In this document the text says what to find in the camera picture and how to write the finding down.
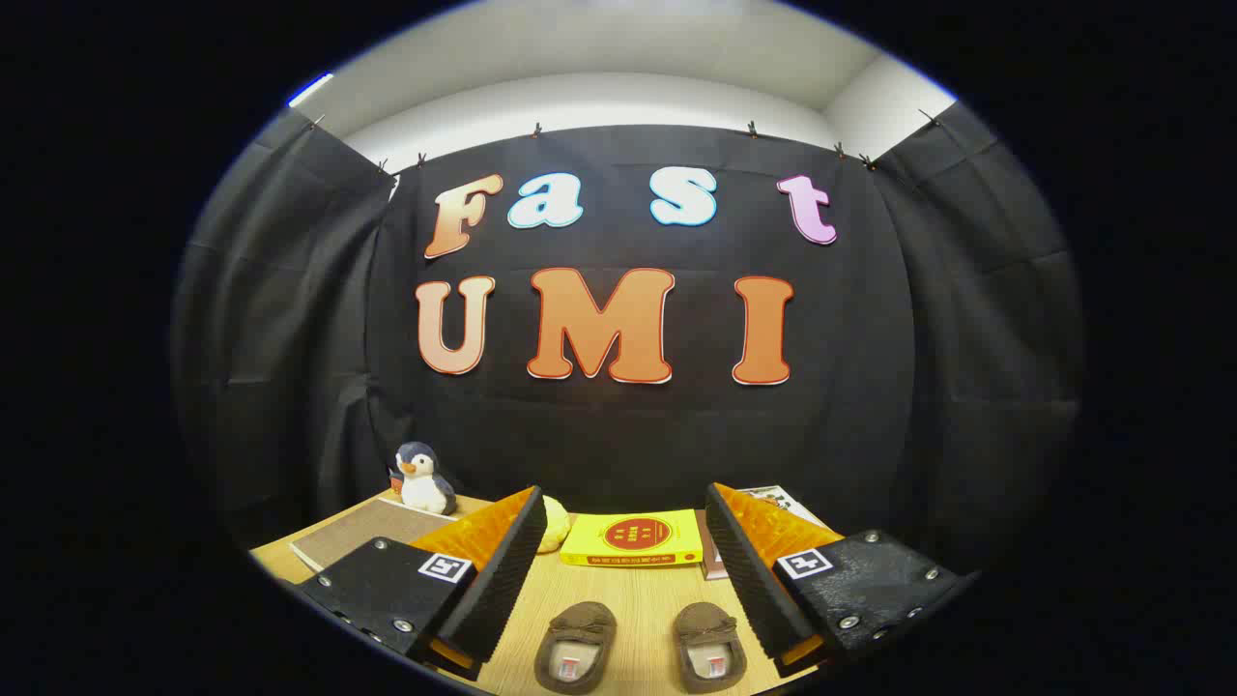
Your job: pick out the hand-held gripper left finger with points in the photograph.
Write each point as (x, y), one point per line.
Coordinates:
(503, 570)

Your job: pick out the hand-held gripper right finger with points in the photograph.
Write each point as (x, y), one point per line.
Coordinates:
(749, 580)

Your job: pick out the brown suede shoe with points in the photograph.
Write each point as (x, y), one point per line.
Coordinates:
(710, 646)
(576, 646)

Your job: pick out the beige fabric storage box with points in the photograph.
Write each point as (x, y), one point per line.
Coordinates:
(362, 530)

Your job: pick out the yellow round plush bun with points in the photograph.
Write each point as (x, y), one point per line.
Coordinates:
(555, 522)

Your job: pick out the white floral cover book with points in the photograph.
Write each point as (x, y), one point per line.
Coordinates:
(778, 500)

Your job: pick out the penguin plush toy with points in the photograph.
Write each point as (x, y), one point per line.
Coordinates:
(423, 480)

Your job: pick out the yellow book with red circle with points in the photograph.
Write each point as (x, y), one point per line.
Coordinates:
(633, 538)

